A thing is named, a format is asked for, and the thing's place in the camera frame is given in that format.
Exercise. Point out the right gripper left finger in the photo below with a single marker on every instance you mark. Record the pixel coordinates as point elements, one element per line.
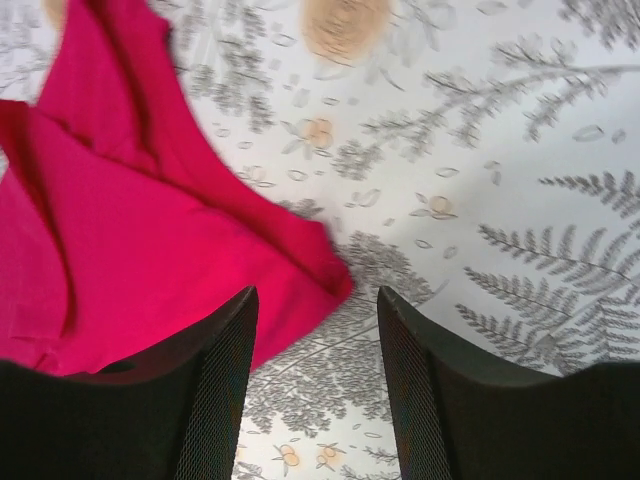
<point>172,411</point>

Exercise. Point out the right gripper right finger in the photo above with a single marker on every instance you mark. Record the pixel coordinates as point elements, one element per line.
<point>460,412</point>

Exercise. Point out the bright red t-shirt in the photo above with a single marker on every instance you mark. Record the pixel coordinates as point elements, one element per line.
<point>121,226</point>

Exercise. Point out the floral patterned table mat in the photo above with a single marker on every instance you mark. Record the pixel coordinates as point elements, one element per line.
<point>479,158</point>

